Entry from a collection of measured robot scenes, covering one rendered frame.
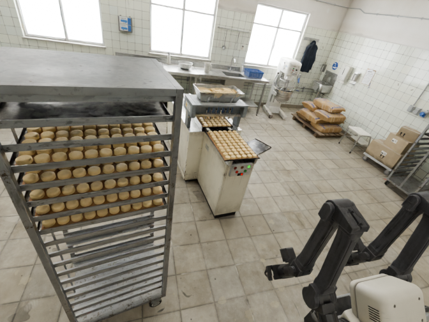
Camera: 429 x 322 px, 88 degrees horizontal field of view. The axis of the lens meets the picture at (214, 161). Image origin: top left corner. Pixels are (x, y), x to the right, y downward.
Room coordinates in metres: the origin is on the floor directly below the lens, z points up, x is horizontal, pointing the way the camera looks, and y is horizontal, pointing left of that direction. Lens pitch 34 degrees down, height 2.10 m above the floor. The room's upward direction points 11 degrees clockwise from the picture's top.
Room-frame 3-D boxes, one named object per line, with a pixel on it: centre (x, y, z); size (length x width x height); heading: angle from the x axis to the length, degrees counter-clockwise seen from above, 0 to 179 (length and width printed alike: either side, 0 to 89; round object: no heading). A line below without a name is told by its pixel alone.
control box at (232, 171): (1.91, -0.28, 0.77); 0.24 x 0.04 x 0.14; 118
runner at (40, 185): (0.73, 0.47, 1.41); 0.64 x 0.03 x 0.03; 121
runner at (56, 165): (0.73, 0.47, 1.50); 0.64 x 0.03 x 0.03; 121
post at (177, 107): (0.87, 0.19, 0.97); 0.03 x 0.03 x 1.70; 31
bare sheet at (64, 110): (0.90, 0.58, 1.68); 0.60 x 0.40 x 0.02; 121
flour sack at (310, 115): (5.47, -2.19, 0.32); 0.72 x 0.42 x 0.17; 26
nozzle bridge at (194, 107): (2.68, 0.12, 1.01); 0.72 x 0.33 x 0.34; 118
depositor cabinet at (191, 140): (3.10, 0.34, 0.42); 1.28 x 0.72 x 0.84; 28
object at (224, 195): (2.23, -0.12, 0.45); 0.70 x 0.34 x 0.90; 28
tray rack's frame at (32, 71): (0.90, 0.57, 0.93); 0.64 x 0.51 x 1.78; 121
